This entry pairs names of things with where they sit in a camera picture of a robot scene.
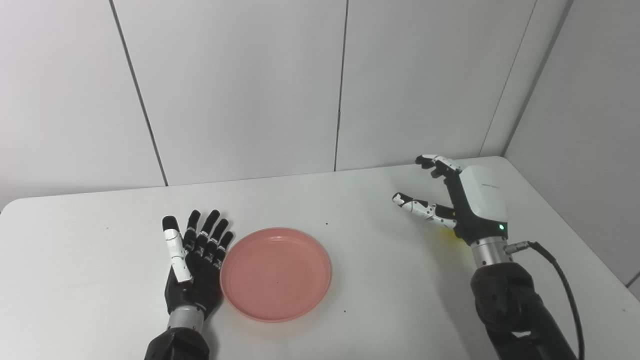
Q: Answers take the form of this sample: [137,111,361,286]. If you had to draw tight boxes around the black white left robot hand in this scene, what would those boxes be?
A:
[162,209,235,320]

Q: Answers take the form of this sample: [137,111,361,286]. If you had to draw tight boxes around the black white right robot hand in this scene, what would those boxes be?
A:
[392,154,509,246]

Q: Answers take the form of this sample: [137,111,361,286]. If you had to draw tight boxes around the pink round plate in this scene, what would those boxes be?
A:
[220,227,332,323]

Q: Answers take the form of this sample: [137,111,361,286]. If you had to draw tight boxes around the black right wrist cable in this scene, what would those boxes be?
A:
[505,241,586,360]

